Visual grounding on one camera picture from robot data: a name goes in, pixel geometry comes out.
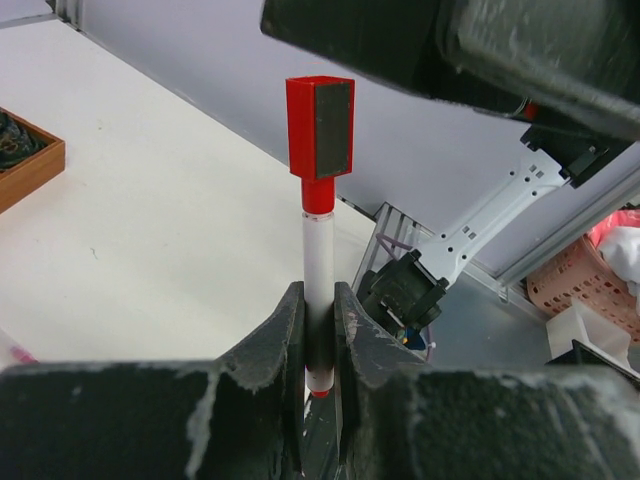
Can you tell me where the wooden compartment tray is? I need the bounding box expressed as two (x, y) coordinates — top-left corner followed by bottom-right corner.
(1, 109), (66, 213)

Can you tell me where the white plastic box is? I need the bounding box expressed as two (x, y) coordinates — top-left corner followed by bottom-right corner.
(546, 300), (639, 389)

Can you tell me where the thin white pen red end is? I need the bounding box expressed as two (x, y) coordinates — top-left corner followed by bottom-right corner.
(302, 212), (335, 398)

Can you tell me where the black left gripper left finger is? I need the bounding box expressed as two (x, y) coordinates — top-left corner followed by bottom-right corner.
(1, 282), (305, 479)

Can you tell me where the small red pen cap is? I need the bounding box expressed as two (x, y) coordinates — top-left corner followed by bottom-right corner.
(285, 75), (355, 215)

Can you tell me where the pink perforated basket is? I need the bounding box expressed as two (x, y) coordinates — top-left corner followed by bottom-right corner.
(526, 209), (639, 329)

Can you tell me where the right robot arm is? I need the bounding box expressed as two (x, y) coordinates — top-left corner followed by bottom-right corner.
(260, 1), (639, 287)

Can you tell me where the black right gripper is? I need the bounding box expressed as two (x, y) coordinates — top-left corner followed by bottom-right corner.
(260, 1), (639, 141)

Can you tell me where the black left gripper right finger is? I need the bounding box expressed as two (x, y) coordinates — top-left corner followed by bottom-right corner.
(334, 282), (639, 479)

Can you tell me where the coiled black cable front right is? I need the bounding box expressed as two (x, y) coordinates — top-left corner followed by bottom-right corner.
(0, 110), (50, 175)

